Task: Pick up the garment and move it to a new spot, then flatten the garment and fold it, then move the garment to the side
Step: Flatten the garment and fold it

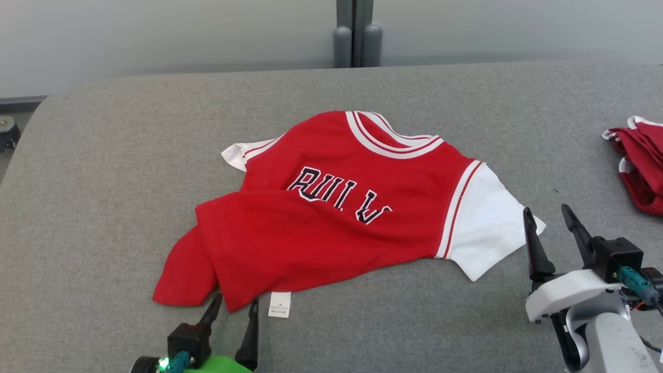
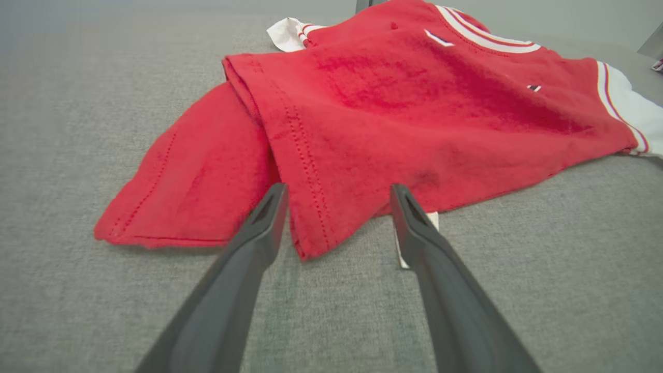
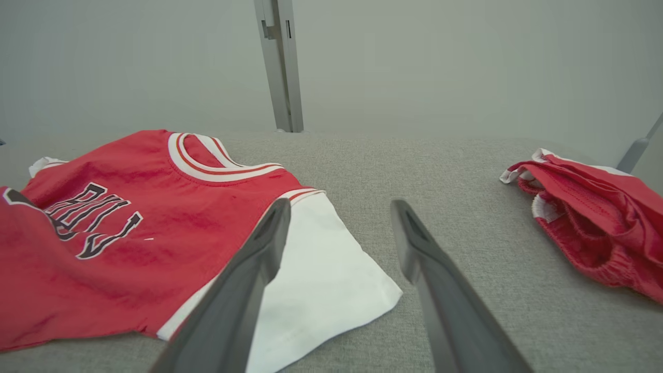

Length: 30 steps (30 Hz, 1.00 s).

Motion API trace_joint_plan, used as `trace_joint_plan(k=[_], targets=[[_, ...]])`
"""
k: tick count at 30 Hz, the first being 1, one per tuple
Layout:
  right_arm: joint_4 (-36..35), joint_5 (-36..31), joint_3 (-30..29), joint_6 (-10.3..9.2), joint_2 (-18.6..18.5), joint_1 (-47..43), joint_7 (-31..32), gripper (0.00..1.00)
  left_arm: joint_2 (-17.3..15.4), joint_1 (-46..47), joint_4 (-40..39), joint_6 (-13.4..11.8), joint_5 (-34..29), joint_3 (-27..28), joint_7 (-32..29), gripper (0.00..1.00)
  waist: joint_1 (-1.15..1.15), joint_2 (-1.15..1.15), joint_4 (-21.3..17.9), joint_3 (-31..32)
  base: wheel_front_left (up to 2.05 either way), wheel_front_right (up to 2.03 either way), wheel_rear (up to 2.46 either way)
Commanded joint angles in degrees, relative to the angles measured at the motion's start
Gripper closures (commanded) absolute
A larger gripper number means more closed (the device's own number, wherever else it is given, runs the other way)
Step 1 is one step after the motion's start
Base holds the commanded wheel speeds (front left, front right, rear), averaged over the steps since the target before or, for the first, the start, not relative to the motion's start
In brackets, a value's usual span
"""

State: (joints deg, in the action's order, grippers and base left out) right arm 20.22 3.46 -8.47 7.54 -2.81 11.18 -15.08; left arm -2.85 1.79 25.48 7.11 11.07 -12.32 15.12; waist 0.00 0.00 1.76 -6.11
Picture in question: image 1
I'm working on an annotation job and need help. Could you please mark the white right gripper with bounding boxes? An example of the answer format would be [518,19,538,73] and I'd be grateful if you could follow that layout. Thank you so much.
[523,203,630,325]

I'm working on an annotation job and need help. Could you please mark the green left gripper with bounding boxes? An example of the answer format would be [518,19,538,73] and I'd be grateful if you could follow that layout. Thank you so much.
[183,293,260,373]

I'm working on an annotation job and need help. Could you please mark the red shorts with white trim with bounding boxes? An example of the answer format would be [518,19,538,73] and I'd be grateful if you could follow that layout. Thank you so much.
[602,116,663,217]

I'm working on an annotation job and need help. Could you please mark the red and white basketball jersey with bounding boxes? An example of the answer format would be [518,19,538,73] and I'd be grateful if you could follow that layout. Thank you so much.
[153,110,547,318]

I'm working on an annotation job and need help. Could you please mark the grey fabric sofa cushion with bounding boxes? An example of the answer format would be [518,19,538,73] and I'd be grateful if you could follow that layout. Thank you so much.
[0,60,663,373]

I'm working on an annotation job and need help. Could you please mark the left cable with teal connector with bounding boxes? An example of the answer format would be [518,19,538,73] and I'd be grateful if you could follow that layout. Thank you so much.
[158,351,193,373]

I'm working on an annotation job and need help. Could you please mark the grey metal partition post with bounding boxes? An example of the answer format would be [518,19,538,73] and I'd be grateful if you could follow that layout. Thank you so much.
[331,0,384,69]

